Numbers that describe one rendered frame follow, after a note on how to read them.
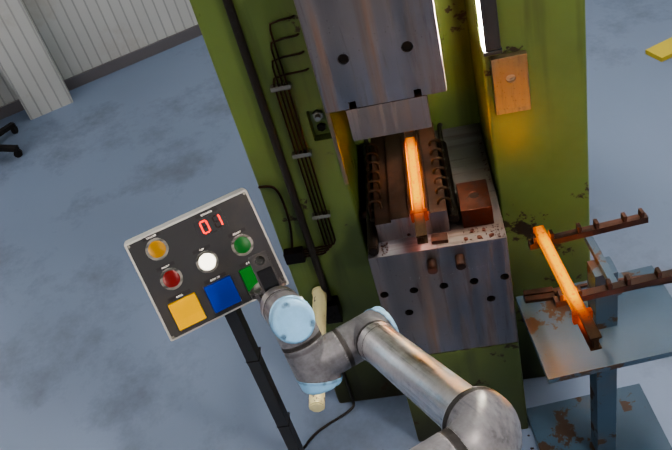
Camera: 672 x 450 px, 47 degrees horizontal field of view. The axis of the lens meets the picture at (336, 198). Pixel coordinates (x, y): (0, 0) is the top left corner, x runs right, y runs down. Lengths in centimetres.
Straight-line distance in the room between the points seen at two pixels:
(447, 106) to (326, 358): 111
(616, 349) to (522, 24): 88
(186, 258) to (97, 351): 163
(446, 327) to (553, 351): 34
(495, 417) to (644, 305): 118
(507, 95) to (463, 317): 68
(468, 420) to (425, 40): 94
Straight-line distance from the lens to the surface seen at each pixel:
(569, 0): 199
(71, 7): 554
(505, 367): 254
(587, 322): 189
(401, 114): 191
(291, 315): 159
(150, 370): 340
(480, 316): 234
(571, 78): 210
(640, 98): 420
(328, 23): 178
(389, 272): 217
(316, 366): 164
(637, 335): 224
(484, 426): 117
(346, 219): 230
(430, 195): 217
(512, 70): 202
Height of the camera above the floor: 239
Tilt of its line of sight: 39 degrees down
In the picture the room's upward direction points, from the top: 16 degrees counter-clockwise
